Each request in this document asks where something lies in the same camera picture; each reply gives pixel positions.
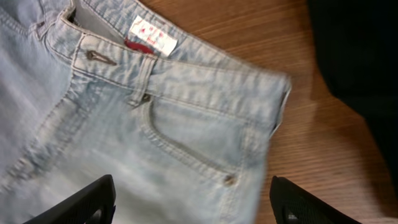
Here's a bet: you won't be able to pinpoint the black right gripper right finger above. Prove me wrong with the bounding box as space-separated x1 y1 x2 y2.
269 176 361 224

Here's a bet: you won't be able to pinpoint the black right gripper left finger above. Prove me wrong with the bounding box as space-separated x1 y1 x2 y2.
24 174 116 224

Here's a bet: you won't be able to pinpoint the light blue denim shorts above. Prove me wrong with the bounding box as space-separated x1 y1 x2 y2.
1 1 290 223

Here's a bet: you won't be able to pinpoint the black folded garment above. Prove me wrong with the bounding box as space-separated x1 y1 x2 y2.
307 0 397 187

